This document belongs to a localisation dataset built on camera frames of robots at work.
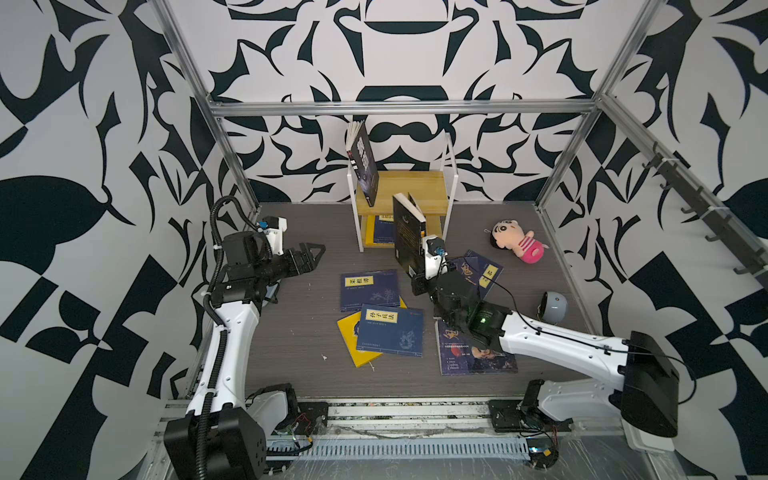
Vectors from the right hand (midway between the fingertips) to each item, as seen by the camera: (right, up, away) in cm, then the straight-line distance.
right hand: (420, 251), depth 73 cm
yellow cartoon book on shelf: (-14, +6, +33) cm, 36 cm away
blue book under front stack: (-11, -13, +23) cm, 28 cm away
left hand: (-27, +1, +3) cm, 27 cm away
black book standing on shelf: (-15, +25, +12) cm, 31 cm away
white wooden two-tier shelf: (+9, +20, +33) cm, 40 cm away
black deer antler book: (-3, +5, -2) cm, 6 cm away
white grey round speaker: (+38, -17, +12) cm, 43 cm away
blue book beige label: (-7, -23, +14) cm, 28 cm away
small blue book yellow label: (+25, -9, +26) cm, 37 cm away
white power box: (+49, -42, -6) cm, 65 cm away
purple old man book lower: (+11, -29, +10) cm, 33 cm away
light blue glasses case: (-44, -13, +20) cm, 50 cm away
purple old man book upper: (+19, -7, +25) cm, 32 cm away
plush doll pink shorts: (+34, +4, +31) cm, 46 cm away
